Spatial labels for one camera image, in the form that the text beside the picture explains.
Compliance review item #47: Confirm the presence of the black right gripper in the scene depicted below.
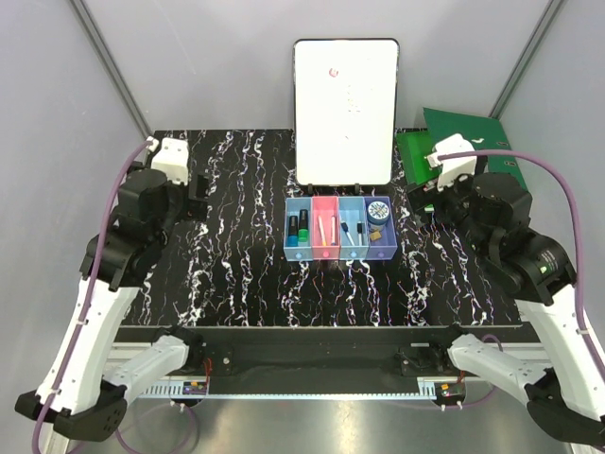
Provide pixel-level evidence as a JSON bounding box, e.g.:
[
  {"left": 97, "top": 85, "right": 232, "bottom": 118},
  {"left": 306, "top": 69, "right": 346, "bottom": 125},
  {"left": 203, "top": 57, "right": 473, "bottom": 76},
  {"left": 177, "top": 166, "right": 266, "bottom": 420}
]
[{"left": 403, "top": 161, "right": 492, "bottom": 257}]

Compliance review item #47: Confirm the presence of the blue ink bottle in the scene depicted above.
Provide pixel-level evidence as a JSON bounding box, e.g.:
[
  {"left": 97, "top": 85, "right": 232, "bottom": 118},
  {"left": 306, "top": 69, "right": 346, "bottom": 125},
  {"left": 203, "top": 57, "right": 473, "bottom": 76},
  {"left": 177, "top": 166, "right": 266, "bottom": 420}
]
[{"left": 367, "top": 201, "right": 391, "bottom": 226}]

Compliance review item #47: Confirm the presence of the purple plastic bin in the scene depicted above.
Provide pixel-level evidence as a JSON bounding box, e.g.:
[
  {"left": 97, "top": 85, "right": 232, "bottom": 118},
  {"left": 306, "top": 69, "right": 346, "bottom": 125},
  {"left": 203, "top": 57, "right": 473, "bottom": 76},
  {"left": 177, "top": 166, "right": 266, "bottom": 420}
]
[{"left": 364, "top": 196, "right": 399, "bottom": 261}]

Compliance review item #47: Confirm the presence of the black capped white marker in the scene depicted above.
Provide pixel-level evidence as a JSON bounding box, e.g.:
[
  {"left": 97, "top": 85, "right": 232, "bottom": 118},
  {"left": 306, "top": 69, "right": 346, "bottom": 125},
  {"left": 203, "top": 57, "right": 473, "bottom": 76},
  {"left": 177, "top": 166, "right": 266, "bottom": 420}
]
[{"left": 356, "top": 222, "right": 364, "bottom": 247}]

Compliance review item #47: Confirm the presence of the blue capped black highlighter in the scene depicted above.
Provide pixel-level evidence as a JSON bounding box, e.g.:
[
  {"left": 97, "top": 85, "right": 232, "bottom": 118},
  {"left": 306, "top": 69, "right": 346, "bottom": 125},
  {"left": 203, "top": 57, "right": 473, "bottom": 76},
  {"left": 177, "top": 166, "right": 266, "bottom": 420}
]
[{"left": 286, "top": 216, "right": 299, "bottom": 248}]

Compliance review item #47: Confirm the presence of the blue capped white marker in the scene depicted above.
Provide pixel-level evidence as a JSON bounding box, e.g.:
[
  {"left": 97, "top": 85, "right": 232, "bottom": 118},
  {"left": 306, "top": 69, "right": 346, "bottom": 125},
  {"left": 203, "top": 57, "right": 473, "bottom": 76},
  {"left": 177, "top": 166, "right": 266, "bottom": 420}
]
[{"left": 340, "top": 221, "right": 355, "bottom": 247}]

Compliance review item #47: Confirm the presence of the light blue bin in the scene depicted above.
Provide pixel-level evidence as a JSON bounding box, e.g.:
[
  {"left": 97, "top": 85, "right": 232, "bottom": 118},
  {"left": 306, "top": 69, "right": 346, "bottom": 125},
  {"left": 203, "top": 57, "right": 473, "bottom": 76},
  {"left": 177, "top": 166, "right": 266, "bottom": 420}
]
[
  {"left": 338, "top": 197, "right": 369, "bottom": 261},
  {"left": 284, "top": 197, "right": 312, "bottom": 261}
]

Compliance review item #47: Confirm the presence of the green capped black highlighter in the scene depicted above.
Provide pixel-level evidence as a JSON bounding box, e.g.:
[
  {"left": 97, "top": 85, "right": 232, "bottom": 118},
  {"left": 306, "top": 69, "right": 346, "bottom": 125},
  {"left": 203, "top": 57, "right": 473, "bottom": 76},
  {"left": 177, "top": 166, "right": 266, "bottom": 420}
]
[{"left": 298, "top": 209, "right": 309, "bottom": 243}]

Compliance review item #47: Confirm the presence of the cyan capped white marker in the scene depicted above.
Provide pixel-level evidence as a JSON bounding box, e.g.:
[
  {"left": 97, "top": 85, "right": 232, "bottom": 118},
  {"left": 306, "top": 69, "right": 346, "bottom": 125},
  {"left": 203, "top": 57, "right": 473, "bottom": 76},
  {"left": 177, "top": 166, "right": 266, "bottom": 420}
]
[{"left": 330, "top": 215, "right": 337, "bottom": 246}]

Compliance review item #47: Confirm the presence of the pink plastic bin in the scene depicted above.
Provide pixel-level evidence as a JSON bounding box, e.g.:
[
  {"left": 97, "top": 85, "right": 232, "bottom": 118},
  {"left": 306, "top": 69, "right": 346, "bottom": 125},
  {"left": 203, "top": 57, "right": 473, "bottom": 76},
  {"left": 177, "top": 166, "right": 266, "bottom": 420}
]
[{"left": 311, "top": 196, "right": 340, "bottom": 260}]

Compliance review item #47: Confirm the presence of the yellow capped white marker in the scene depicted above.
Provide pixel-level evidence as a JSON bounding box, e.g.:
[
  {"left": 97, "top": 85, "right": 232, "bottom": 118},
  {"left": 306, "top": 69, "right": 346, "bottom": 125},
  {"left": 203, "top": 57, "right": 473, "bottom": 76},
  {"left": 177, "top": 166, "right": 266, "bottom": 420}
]
[{"left": 318, "top": 215, "right": 327, "bottom": 247}]

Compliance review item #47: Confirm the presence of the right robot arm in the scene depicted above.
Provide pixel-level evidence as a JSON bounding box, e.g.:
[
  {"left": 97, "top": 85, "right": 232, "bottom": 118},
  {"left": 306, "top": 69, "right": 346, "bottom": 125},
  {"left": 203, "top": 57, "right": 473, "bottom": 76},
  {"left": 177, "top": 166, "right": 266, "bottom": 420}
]
[{"left": 407, "top": 173, "right": 604, "bottom": 447}]

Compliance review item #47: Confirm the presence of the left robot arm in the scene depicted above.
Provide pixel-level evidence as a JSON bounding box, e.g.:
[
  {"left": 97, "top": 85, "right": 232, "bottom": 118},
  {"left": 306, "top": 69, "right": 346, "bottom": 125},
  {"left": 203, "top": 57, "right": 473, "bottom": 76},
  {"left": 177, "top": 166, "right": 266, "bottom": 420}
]
[{"left": 15, "top": 167, "right": 207, "bottom": 442}]

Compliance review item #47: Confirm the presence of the white dry-erase board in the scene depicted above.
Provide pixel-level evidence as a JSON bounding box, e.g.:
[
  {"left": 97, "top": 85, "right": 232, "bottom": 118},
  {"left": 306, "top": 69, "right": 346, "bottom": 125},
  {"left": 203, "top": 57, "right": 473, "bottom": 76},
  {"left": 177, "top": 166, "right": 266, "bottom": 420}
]
[{"left": 293, "top": 38, "right": 400, "bottom": 186}]

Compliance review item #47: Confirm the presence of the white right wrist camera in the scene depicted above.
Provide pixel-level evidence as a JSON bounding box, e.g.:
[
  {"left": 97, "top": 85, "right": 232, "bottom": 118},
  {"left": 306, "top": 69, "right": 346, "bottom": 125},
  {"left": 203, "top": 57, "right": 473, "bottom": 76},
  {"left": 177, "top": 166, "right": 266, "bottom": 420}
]
[{"left": 425, "top": 133, "right": 477, "bottom": 192}]

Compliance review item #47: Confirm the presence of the dark green ring binder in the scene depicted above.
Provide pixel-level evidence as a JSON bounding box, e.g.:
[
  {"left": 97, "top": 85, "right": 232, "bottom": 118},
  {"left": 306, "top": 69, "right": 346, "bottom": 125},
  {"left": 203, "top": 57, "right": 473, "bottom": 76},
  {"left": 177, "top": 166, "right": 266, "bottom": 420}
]
[{"left": 423, "top": 108, "right": 527, "bottom": 189}]

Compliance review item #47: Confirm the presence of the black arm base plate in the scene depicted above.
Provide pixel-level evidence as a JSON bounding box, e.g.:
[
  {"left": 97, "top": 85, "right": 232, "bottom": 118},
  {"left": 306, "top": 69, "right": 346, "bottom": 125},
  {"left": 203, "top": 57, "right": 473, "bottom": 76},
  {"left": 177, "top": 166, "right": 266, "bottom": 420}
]
[{"left": 201, "top": 327, "right": 460, "bottom": 398}]

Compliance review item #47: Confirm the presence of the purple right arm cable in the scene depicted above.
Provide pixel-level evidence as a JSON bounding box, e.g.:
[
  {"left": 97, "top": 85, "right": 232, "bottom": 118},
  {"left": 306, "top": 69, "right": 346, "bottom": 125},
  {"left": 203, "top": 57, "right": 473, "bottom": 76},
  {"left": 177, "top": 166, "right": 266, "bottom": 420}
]
[{"left": 437, "top": 149, "right": 605, "bottom": 410}]

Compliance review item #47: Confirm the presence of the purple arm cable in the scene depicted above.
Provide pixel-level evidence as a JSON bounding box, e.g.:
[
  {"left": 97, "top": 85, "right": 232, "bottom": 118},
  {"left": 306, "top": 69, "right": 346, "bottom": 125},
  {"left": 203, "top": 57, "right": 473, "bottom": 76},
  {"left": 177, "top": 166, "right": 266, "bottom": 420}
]
[
  {"left": 437, "top": 149, "right": 605, "bottom": 410},
  {"left": 30, "top": 141, "right": 199, "bottom": 454}
]

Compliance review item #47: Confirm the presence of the grey slotted cable duct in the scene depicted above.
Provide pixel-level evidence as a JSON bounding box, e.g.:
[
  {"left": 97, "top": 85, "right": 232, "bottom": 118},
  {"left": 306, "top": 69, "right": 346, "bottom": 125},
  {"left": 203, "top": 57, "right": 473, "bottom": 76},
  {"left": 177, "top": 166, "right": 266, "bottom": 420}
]
[{"left": 139, "top": 379, "right": 208, "bottom": 400}]

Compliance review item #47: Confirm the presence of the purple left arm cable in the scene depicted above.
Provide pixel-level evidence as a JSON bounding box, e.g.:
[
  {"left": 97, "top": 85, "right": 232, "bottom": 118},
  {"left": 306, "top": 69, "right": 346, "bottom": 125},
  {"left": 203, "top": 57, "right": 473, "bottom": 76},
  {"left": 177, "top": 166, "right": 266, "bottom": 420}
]
[{"left": 30, "top": 141, "right": 199, "bottom": 454}]

